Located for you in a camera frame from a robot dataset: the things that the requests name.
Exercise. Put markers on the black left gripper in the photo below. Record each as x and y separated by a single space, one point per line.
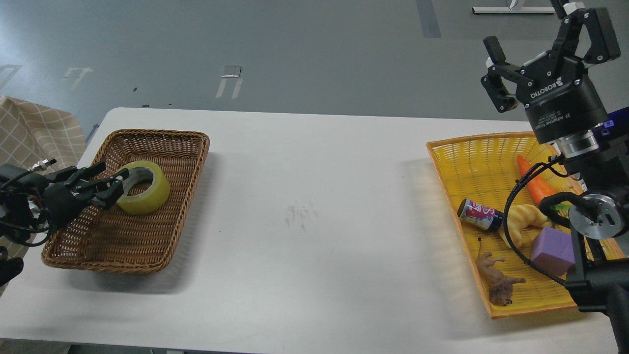
64 206

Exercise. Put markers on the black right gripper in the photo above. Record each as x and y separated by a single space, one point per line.
559 97

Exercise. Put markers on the yellow tape roll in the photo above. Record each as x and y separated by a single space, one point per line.
150 199

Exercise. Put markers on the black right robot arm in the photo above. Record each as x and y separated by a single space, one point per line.
598 157

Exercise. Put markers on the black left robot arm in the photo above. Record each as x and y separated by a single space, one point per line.
35 204

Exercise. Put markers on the brown wicker basket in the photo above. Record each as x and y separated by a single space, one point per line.
115 241

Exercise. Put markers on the beige checkered cloth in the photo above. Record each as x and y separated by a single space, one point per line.
31 132

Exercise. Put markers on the white stand base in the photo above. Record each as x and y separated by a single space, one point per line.
513 7

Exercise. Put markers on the toy carrot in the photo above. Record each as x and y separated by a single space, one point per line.
538 187

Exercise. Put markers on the yellow plastic basket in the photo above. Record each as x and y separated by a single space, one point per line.
484 168

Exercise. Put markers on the toy croissant bread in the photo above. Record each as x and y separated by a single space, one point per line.
522 216

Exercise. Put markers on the small drink can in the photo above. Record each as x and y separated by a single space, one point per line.
485 218

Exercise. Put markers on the purple foam block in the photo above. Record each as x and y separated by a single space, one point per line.
552 250

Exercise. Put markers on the brown toy lion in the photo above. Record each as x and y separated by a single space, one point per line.
500 285

